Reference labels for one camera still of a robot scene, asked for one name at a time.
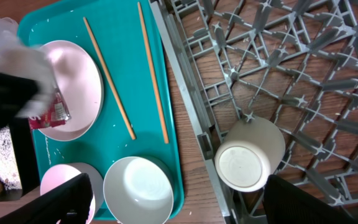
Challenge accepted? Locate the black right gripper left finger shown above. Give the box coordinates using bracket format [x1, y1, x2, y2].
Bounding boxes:
[0, 173, 93, 224]

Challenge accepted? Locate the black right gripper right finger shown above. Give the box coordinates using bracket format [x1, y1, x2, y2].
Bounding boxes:
[263, 175, 356, 224]

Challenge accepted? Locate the pink bowl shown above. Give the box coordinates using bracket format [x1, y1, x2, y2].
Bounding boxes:
[40, 162, 104, 224]

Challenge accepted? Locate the cream plastic cup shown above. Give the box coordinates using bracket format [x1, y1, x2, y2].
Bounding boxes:
[214, 117, 285, 192]

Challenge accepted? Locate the red snack wrapper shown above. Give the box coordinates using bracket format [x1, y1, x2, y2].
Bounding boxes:
[29, 88, 71, 129]

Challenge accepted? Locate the white tissue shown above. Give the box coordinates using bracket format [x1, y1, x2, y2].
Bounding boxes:
[0, 44, 57, 118]

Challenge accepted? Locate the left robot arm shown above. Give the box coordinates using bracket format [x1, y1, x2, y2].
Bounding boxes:
[0, 73, 39, 129]

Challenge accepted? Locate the grey dishwasher rack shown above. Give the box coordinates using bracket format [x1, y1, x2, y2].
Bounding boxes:
[149, 0, 358, 223]

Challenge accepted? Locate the grey-white bowl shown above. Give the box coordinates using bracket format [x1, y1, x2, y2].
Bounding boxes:
[103, 156, 174, 224]

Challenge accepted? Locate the black tray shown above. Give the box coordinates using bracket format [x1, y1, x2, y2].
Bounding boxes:
[0, 124, 40, 202]

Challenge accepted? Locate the teal plastic tray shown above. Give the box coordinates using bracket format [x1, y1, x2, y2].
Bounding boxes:
[17, 0, 185, 215]

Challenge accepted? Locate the right wooden chopstick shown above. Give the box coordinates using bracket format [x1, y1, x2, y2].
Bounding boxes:
[137, 2, 169, 144]

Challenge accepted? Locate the wooden chopstick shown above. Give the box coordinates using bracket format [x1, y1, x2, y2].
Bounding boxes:
[83, 17, 136, 140]
[137, 2, 169, 144]

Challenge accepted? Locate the pink round plate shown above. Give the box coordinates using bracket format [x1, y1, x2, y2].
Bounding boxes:
[40, 40, 104, 141]

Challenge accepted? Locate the left wooden chopstick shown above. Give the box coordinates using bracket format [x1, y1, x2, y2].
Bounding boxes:
[83, 17, 136, 140]

